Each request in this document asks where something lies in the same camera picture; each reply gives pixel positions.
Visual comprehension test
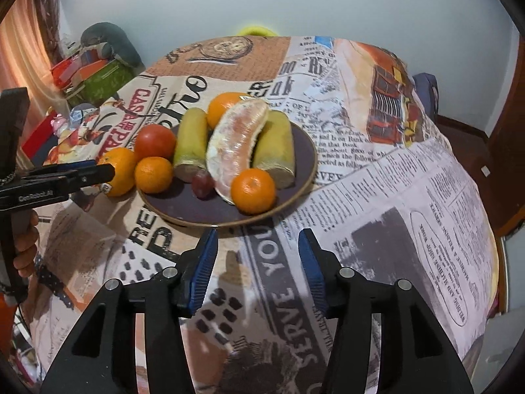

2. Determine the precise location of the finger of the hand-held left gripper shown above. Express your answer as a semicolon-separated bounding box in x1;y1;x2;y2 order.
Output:
20;164;116;191
39;162;99;170

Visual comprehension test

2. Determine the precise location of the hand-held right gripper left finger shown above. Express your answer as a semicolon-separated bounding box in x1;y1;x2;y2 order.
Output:
40;228;220;394

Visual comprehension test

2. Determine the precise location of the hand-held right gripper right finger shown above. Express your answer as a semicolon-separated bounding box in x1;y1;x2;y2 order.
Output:
298;228;472;394

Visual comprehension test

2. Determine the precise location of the large orange with sticker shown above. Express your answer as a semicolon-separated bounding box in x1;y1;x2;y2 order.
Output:
96;148;138;198

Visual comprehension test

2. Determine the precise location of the purple plate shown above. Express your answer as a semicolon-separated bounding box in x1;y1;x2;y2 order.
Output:
137;121;318;227

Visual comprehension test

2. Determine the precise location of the small mandarin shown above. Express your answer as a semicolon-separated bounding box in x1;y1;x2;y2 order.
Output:
135;156;174;194
230;168;276;215

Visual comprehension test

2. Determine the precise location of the red tomato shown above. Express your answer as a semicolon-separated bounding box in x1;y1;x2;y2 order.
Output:
134;124;177;162

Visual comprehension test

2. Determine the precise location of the dark red grape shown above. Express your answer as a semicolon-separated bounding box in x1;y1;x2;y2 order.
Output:
191;171;216;198

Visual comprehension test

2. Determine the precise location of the peeled pomelo wedge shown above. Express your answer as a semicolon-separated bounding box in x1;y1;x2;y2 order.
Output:
206;98;270;206

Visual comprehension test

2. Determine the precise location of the person's left hand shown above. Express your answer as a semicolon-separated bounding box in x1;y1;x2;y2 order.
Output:
13;210;40;282

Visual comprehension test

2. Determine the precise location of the red box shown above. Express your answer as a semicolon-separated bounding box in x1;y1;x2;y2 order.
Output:
20;115;59;162

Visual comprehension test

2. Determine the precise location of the green patterned box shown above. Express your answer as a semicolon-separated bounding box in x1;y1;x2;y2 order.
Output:
66;59;137;108

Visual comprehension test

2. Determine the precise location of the orange box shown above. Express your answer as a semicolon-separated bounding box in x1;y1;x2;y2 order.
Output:
51;59;110;89

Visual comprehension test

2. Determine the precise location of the orange curtain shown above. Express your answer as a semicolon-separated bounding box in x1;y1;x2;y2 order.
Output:
0;0;62;105

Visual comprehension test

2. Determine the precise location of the newspaper print tablecloth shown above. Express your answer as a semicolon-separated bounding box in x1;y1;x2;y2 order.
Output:
25;35;499;394

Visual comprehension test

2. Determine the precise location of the grey plush toy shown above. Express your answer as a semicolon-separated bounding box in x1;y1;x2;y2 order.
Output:
80;22;144;69

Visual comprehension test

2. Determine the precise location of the blue chair back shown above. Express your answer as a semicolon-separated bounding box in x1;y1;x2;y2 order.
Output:
412;73;439;118

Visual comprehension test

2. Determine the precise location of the dark wooden door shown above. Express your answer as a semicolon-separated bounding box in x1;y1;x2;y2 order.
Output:
486;25;525;239

